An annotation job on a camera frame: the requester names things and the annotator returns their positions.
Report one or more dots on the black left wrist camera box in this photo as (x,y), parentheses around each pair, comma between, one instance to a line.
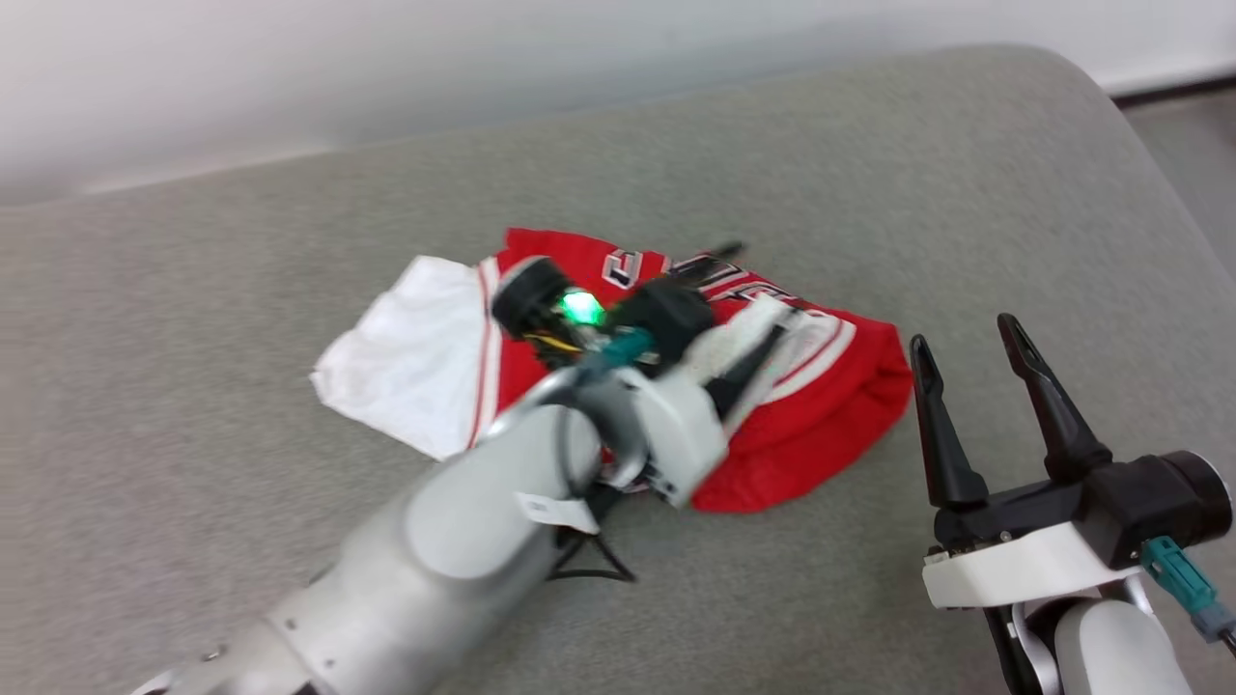
(666,314)

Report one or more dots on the grey fabric sofa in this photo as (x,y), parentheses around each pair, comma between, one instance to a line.
(869,193)

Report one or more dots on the dark wall baseboard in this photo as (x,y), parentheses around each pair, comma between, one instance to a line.
(1178,89)

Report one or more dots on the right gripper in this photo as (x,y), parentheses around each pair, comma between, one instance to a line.
(1024,574)

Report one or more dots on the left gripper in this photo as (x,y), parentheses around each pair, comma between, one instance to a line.
(531,299)

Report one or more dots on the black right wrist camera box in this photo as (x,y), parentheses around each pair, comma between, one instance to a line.
(1135,512)

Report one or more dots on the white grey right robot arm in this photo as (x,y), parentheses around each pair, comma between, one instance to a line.
(1110,647)

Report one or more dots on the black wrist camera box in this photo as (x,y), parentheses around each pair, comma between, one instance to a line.
(666,314)
(1135,512)

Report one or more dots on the red and white jersey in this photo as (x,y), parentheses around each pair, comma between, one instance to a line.
(821,425)

